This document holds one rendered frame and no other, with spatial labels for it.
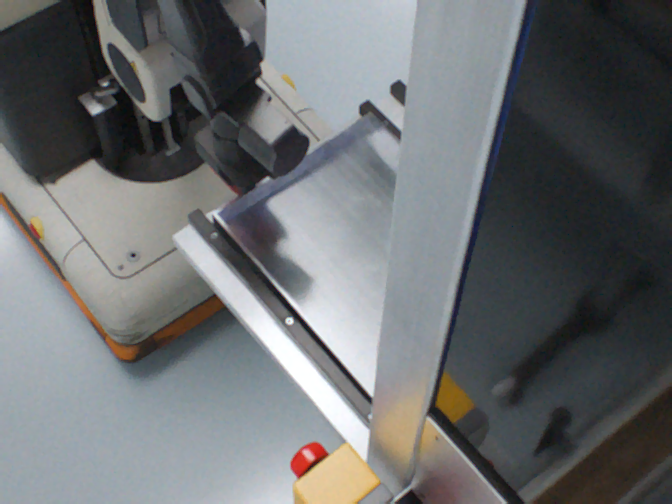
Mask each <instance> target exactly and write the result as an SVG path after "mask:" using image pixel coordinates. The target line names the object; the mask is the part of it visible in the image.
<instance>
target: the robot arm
mask: <svg viewBox="0 0 672 504"><path fill-rule="evenodd" d="M157 2H158V4H160V8H161V11H162V14H163V17H164V21H165V26H166V39H167V42H168V45H169V46H170V47H171V49H172V51H173V52H172V53H170V54H171V56H172V58H173V60H174V63H175V65H176V68H177V70H178V72H179V74H180V76H181V79H180V81H181V84H182V86H183V88H185V92H186V94H187V96H188V98H189V101H190V103H191V104H193V105H194V106H195V107H196V108H197V109H198V110H200V111H201V112H202V113H203V114H204V115H205V116H207V118H209V119H210V121H211V126H209V127H208V128H206V129H203V130H202V131H200V132H198V133H197V134H195V136H194V139H195V144H196V149H197V153H199V154H200V155H201V156H202V157H203V159H204V160H205V162H206V163H207V164H208V165H209V167H210V169H211V170H212V171H213V172H214V174H215V175H216V176H217V177H218V178H219V179H220V180H221V181H222V182H223V183H224V184H225V185H226V187H227V188H228V189H229V190H231V191H232V192H235V193H236V194H238V195H241V194H247V193H249V192H250V191H252V190H253V189H255V188H256V184H257V183H259V182H260V181H262V180H263V179H265V178H266V177H268V178H270V177H271V178H272V179H273V180H274V179H276V178H277V177H281V176H284V175H287V174H288V173H290V172H291V171H293V170H294V169H295V168H296V167H297V166H298V165H300V164H301V163H302V161H303V160H304V158H305V157H306V155H307V153H308V151H309V148H310V139H309V136H308V135H307V134H305V133H304V132H302V131H301V130H299V129H298V128H297V127H296V126H295V125H294V124H293V123H292V122H291V121H290V120H289V119H287V118H286V117H285V116H284V115H283V114H282V113H281V112H280V111H278V110H277V109H276V108H275V107H274V106H273V105H272V104H270V101H271V100H272V97H271V94H269V93H268V92H267V91H266V90H265V89H263V88H262V87H261V86H260V85H257V84H256V81H257V79H259V77H260V76H262V75H263V71H262V70H261V67H260V63H261V62H262V61H263V59H262V56H261V52H260V49H259V47H258V44H257V42H256V41H255V40H254V38H253V37H252V36H251V35H250V34H249V33H248V32H246V31H245V30H241V29H240V25H239V23H237V22H236V21H235V20H233V18H232V17H231V16H230V15H229V13H228V12H227V10H226V7H225V5H224V3H223V1H222V0H157Z"/></svg>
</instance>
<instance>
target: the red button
mask: <svg viewBox="0 0 672 504"><path fill-rule="evenodd" d="M328 456H329V453H328V452H327V450H326V448H325V447H324V446H323V445H322V444H321V443H319V442H316V441H315V442H311V443H308V444H305V445H304V446H302V447H301V448H300V450H298V451H297V452H296V454H295V455H294V456H293V458H292V460H291V462H290V468H291V470H292V473H293V474H294V475H295V476H296V478H297V479H300V478H301V477H303V476H304V475H305V474H307V472H308V471H309V470H311V469H312V468H313V467H314V466H317V465H318V464H319V463H321V462H322V461H323V460H324V459H326V458H327V457H328Z"/></svg>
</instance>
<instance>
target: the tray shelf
mask: <svg viewBox="0 0 672 504"><path fill-rule="evenodd" d="M375 106H376V107H377V108H378V109H379V110H380V111H381V112H383V113H384V114H385V115H386V116H387V117H388V118H389V119H390V120H391V121H392V122H393V123H394V124H395V125H396V126H397V127H398V128H399V129H400V130H401V131H402V126H403V117H404V107H403V106H402V105H401V104H400V103H399V102H398V101H397V99H396V98H394V97H393V96H392V95H391V94H389V95H388V96H386V97H385V98H383V100H382V101H380V102H379V103H377V104H376V105H375ZM359 118H361V116H360V115H358V116H356V117H354V118H353V119H351V120H350V121H348V122H347V123H345V124H344V125H342V126H341V127H339V128H337V129H336V130H334V131H333V132H331V133H330V134H328V135H327V136H325V138H323V139H322V140H320V141H319V142H317V143H316V144H314V145H313V146H311V147H310V148H309V151H311V150H312V149H314V148H315V147H317V146H318V145H320V144H322V143H323V142H325V141H326V140H328V139H329V138H331V136H332V135H334V134H336V133H337V132H339V131H340V130H342V129H343V128H345V127H347V126H348V125H350V124H351V123H353V122H354V121H356V120H358V119H359ZM309 151H308V152H309ZM238 196H239V195H238V194H236V195H234V196H232V197H230V198H229V199H227V200H226V201H224V202H222V203H221V204H219V205H218V207H217V206H216V208H215V209H213V210H212V211H210V212H209V213H207V214H205V216H206V217H207V218H208V219H209V221H210V222H211V223H212V224H213V218H212V213H213V212H215V211H216V210H218V209H219V208H221V207H222V205H224V204H226V203H227V202H229V201H230V200H233V199H234V198H236V197H238ZM213 225H214V224H213ZM172 239H173V243H174V245H175V246H176V248H177V249H178V250H179V251H180V252H181V253H182V255H183V256H184V257H185V258H186V259H188V260H189V262H190V263H191V264H192V265H193V266H194V267H195V270H196V271H197V272H198V273H199V274H200V276H201V277H202V278H203V279H204V280H205V281H206V283H207V284H208V285H209V286H210V287H211V288H212V290H213V291H214V292H215V293H216V294H217V296H218V297H219V298H220V299H221V300H222V301H223V303H224V304H225V305H226V306H227V307H228V308H229V310H230V311H231V312H232V313H233V314H234V316H236V317H237V318H238V319H239V320H240V321H241V323H242V324H243V325H244V326H245V327H246V328H247V330H248V331H249V332H250V333H251V334H252V337H253V338H254V339H255V340H256V341H257V342H258V344H259V345H260V346H261V347H262V348H263V349H264V351H265V352H266V353H267V354H268V355H269V357H270V358H271V359H272V360H273V361H274V362H275V364H276V365H277V366H278V367H279V368H280V369H281V371H282V372H283V373H284V374H285V375H286V377H287V378H288V379H289V380H290V381H291V382H292V384H293V385H294V386H295V388H296V389H297V390H298V392H299V393H300V394H301V395H302V396H303V397H304V399H305V400H306V401H307V402H309V403H310V405H311V406H312V407H313V408H314V409H315V410H316V412H317V413H318V414H319V415H320V416H321V417H322V419H323V420H324V421H325V422H326V424H327V426H328V427H329V428H330V429H331V430H332V431H333V433H334V434H335V435H336V436H337V437H338V438H339V440H340V441H341V442H342V443H343V444H344V443H346V442H348V443H350V444H351V445H352V447H353V448H354V449H355V450H356V452H357V453H358V455H359V456H360V457H362V458H363V459H364V460H365V462H366V460H367V451H368V441H369V432H370V430H369V429H368V428H367V427H366V426H364V424H363V422H362V421H361V420H360V419H359V418H358V417H357V415H356V414H355V413H354V412H353V411H352V410H351V409H350V407H349V406H348V405H347V404H346V403H345V402H344V400H343V399H342V398H341V397H340V396H339V395H338V394H337V392H336V391H335V389H334V388H333V387H332V386H331V385H330V383H329V382H328V381H327V380H326V379H325V378H324V376H323V375H322V374H321V373H320V372H319V371H318V370H317V368H316V367H315V366H314V365H313V364H312V363H311V362H310V360H309V359H308V358H307V357H306V356H305V355H304V353H303V352H301V351H300V350H299V349H298V348H297V347H296V345H295V344H294V343H293V341H292V340H291V339H290V338H289V336H288V335H287V334H286V333H285V332H284V331H283V329H282V328H281V327H280V326H279V325H278V324H277V323H276V321H275V320H274V319H273V318H272V317H271V316H270V315H269V313H268V312H267V311H266V310H265V309H264V308H263V306H262V305H261V304H260V303H259V302H258V301H257V300H256V298H255V297H254V296H253V295H252V294H251V293H250V292H249V290H248V289H247V288H246V287H245V286H244V285H243V283H242V282H241V281H240V280H239V279H238V278H237V277H236V275H235V274H234V273H233V271H232V270H231V269H229V268H228V266H227V265H226V264H225V263H224V262H223V261H222V259H221V258H220V257H219V256H218V255H217V254H216V253H215V251H214V250H213V249H212V248H211V247H210V246H209V245H208V243H207V242H206V241H205V240H204V239H203V238H202V236H201V235H200V234H199V233H198V232H197V231H196V230H195V228H194V227H193V226H192V225H191V224H190V225H188V226H186V227H184V228H183V229H181V230H180V231H178V232H177V233H175V234H173V236H172Z"/></svg>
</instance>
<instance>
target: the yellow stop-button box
mask: <svg viewBox="0 0 672 504"><path fill-rule="evenodd" d="M380 483H381V481H380V479H379V478H378V477H377V476H376V474H375V472H374V471H373V470H372V469H371V468H370V466H369V465H368V464H367V463H366V462H365V460H364V459H363V458H362V457H360V456H359V455H358V453H357V452H356V450H355V449H354V448H353V447H352V445H351V444H350V443H348V442H346V443H344V444H341V445H340V446H339V447H338V448H337V449H336V450H335V452H333V453H332V454H331V455H330V456H328V457H327V458H326V459H324V460H323V461H322V462H321V463H319V464H318V465H317V466H314V467H313V468H312V469H311V470H309V471H308V472H307V474H305V475H304V476H303V477H301V478H300V479H298V480H296V481H295V482H294V484H293V500H294V504H388V503H389V502H390V501H392V500H393V495H392V492H391V491H390V490H389V489H388V488H387V487H386V485H385V484H383V483H381V484H380Z"/></svg>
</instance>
